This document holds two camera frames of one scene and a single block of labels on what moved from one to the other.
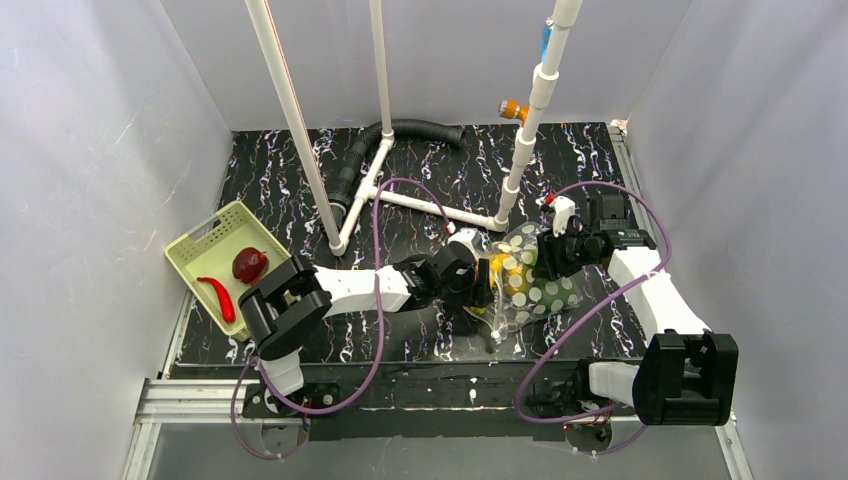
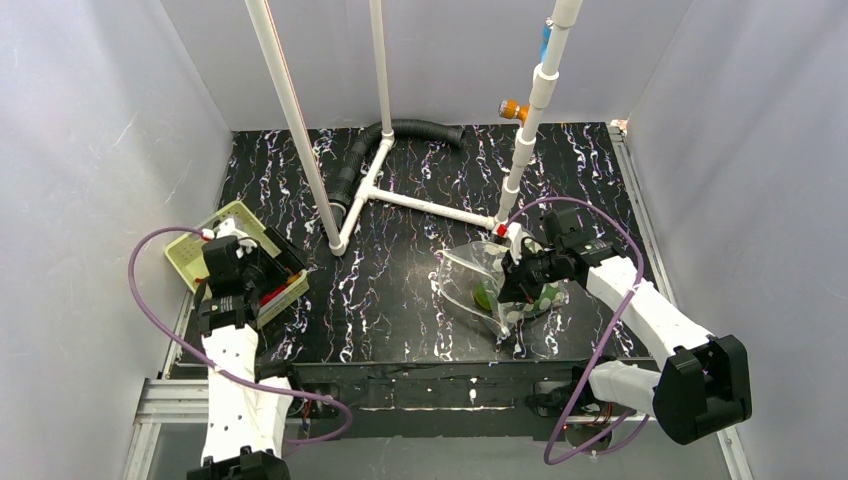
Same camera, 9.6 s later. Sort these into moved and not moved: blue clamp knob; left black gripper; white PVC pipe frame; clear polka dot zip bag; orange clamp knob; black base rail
Moved: left black gripper; clear polka dot zip bag
Not moved: white PVC pipe frame; orange clamp knob; blue clamp knob; black base rail
